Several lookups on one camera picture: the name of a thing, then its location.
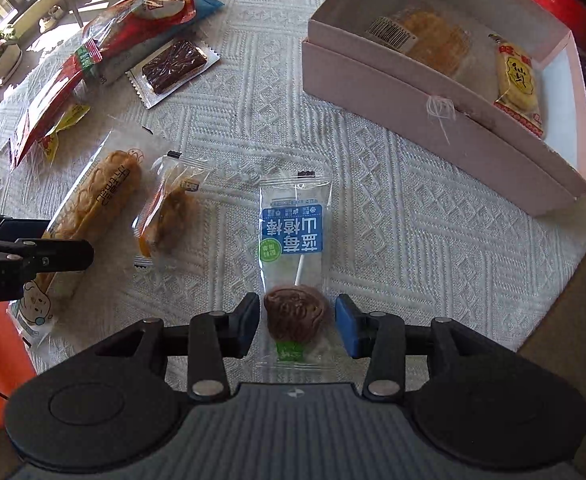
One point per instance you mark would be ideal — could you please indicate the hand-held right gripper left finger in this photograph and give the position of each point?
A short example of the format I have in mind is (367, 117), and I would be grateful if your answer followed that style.
(245, 325)

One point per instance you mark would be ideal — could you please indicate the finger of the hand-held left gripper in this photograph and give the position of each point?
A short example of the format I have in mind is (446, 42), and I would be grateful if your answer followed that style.
(63, 255)
(13, 227)

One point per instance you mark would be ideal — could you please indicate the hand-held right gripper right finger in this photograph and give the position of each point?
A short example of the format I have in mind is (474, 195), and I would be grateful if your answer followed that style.
(348, 327)

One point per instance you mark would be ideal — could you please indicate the clear lollipop packet blue label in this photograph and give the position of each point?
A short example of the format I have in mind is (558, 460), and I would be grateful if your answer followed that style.
(293, 230)

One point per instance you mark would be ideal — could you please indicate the red spicy strip packet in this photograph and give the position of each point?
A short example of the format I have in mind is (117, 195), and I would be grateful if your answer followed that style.
(43, 110)

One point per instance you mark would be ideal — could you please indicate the pink cardboard box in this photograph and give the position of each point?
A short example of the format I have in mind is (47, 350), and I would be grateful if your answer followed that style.
(423, 110)

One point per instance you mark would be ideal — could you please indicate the large red snack bag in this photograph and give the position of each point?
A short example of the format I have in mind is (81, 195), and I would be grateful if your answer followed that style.
(123, 25)

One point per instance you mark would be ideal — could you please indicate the long bread clear packet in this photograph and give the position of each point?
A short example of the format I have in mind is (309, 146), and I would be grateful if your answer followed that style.
(98, 195)

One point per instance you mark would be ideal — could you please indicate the small brown cake packet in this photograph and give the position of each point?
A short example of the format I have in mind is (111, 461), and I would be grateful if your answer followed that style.
(170, 220)

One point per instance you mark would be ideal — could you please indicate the small red yellow snack packet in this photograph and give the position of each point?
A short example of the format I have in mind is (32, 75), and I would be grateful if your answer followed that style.
(68, 120)

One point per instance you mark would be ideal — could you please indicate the white textured tablecloth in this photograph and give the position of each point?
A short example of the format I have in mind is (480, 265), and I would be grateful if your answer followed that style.
(398, 210)

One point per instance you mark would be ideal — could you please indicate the chocolate brownie clear packet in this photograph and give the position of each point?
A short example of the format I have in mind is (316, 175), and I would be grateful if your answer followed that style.
(173, 67)

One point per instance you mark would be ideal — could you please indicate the blue white snack packet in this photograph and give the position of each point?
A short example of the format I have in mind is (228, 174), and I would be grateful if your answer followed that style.
(210, 5)

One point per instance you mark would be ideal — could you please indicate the round pastry clear packet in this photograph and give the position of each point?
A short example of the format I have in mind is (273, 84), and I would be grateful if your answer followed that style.
(433, 45)

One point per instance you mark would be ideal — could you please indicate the clear wrapped crispy snack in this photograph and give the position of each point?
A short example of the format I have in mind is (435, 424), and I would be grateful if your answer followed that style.
(518, 85)

